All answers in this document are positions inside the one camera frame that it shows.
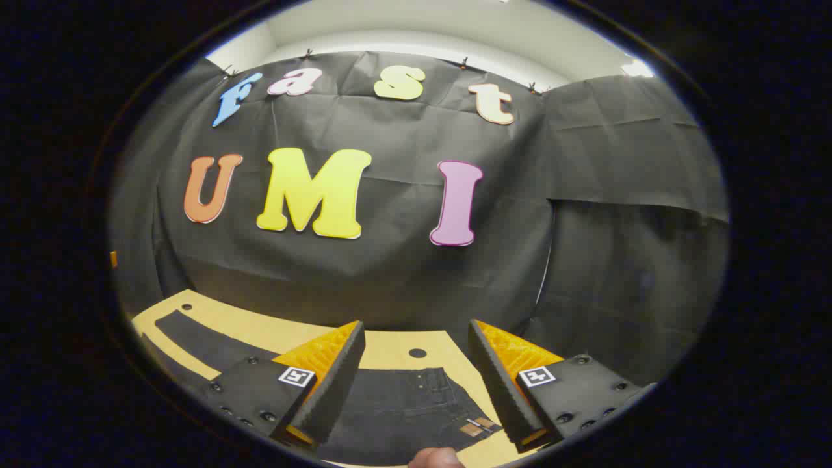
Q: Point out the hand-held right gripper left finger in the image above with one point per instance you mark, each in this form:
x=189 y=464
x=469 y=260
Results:
x=331 y=390

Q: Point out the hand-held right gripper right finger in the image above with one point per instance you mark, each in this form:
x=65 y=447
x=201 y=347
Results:
x=500 y=390

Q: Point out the dark grey jeans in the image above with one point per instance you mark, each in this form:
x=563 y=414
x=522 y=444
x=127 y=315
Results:
x=403 y=409

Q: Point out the black backdrop cloth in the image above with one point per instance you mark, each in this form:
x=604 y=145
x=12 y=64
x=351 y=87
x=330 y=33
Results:
x=390 y=273

